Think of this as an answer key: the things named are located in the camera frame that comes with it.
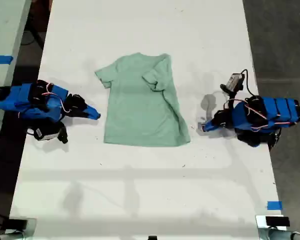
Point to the white side table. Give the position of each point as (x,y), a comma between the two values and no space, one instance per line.
(5,50)

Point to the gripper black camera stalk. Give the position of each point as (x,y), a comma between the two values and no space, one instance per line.
(63,132)
(230,96)

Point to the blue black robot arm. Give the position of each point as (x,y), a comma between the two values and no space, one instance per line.
(270,112)
(20,100)

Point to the long blue tape strip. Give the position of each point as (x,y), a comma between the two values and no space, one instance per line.
(1,59)

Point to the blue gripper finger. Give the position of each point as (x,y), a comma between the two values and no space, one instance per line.
(86,115)
(92,110)
(210,124)
(213,127)

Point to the short blue tape strip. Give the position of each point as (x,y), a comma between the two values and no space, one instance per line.
(274,205)

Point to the metal table clamp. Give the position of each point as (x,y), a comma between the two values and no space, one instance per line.
(262,230)
(31,228)

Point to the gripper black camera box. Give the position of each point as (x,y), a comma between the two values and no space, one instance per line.
(234,82)
(46,132)

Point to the small black box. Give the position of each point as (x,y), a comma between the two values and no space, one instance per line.
(277,221)
(18,223)

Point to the small black mount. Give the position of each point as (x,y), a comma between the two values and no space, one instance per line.
(152,237)

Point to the pale green T-shirt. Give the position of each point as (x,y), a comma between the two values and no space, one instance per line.
(140,112)

